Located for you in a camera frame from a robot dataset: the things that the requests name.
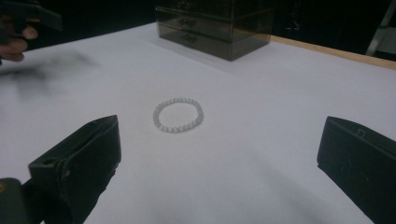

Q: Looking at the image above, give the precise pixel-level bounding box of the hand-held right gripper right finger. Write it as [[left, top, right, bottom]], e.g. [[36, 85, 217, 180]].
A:
[[316, 116, 396, 224]]

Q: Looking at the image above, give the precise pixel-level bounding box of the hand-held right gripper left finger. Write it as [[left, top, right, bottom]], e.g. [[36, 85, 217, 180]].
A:
[[28, 115, 122, 224]]

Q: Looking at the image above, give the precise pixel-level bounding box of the white bead bracelet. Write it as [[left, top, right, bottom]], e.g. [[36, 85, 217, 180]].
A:
[[152, 97, 205, 134]]

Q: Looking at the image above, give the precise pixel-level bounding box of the smoked acrylic drawer box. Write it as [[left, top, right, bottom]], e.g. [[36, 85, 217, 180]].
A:
[[154, 0, 276, 62]]

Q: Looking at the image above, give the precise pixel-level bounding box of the white table sheet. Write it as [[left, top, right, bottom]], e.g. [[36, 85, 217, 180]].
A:
[[0, 21, 396, 224]]

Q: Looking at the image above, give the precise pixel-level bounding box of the metal stand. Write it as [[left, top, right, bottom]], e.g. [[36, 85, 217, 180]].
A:
[[365, 0, 396, 58]]

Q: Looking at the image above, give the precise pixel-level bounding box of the smoked acrylic middle drawer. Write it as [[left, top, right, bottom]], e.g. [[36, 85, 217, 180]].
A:
[[154, 7, 234, 43]]

